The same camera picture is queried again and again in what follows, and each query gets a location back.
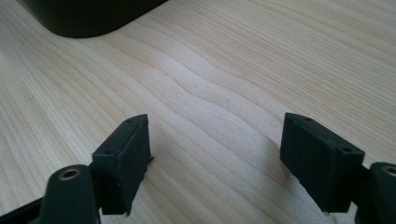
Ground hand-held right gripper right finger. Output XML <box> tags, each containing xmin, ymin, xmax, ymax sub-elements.
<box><xmin>279</xmin><ymin>112</ymin><xmax>366</xmax><ymax>215</ymax></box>

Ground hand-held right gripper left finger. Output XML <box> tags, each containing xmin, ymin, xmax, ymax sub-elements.
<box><xmin>92</xmin><ymin>113</ymin><xmax>155</xmax><ymax>217</ymax></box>

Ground dark brown divided tray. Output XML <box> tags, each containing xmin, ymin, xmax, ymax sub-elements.
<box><xmin>17</xmin><ymin>0</ymin><xmax>170</xmax><ymax>39</ymax></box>

